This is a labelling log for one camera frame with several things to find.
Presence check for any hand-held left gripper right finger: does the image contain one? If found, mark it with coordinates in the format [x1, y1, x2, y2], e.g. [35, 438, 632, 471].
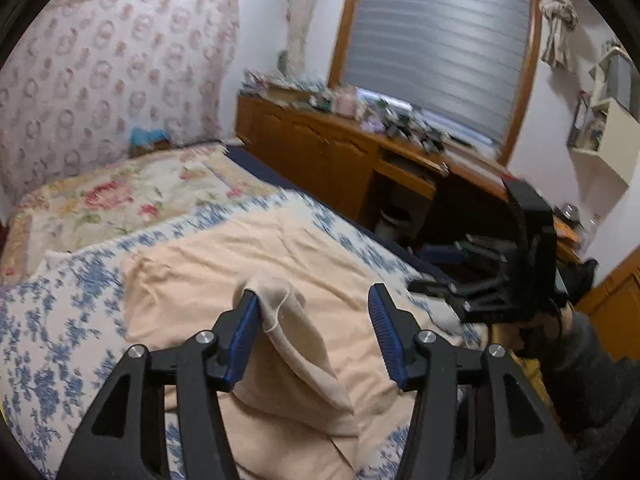
[367, 284, 581, 480]

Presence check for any lace curtain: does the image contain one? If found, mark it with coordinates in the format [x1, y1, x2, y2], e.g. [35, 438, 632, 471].
[285, 0, 322, 68]

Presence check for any peach t-shirt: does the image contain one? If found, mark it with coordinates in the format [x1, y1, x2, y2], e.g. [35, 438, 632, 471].
[120, 205, 481, 480]

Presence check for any person's right forearm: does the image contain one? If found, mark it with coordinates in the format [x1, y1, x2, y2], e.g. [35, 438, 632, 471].
[540, 310, 640, 443]

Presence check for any wooden cupboard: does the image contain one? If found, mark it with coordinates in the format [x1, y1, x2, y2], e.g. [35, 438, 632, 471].
[575, 255, 640, 361]

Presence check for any tied beige curtain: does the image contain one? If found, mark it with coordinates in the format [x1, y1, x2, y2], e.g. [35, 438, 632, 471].
[538, 0, 581, 68]

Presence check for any navy mattress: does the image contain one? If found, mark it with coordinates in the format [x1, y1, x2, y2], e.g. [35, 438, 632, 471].
[225, 145, 453, 283]

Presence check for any grey window blind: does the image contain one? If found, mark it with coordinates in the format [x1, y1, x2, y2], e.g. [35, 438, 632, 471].
[340, 0, 533, 148]

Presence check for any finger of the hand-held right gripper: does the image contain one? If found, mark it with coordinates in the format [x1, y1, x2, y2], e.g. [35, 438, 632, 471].
[407, 279, 493, 307]
[424, 234, 509, 267]

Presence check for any blue floral white blanket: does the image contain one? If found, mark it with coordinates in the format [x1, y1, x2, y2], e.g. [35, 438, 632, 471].
[0, 190, 483, 480]

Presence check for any wooden window frame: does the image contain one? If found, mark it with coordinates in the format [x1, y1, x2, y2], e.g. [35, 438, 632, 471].
[327, 0, 544, 167]

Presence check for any cardboard box with blue cloth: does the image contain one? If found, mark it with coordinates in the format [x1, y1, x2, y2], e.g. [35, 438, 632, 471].
[129, 127, 172, 158]

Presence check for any pink floral bedspread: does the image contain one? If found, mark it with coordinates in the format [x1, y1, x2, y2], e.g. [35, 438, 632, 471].
[0, 142, 281, 281]

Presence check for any white wall shelf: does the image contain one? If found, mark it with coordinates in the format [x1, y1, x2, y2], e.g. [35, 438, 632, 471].
[566, 50, 640, 187]

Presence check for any long wooden cabinet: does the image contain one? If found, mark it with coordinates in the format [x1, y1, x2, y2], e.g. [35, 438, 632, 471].
[235, 92, 591, 271]

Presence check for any clutter of small items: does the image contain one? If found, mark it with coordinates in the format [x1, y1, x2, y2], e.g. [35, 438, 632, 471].
[242, 67, 473, 155]

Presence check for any pink cup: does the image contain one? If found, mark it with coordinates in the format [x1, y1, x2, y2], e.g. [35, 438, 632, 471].
[336, 86, 359, 116]

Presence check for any ring patterned headboard cloth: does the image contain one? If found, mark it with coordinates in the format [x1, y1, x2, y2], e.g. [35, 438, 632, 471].
[0, 0, 242, 206]

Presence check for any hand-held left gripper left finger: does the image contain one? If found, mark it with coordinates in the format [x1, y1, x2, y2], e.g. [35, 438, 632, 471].
[57, 290, 261, 480]

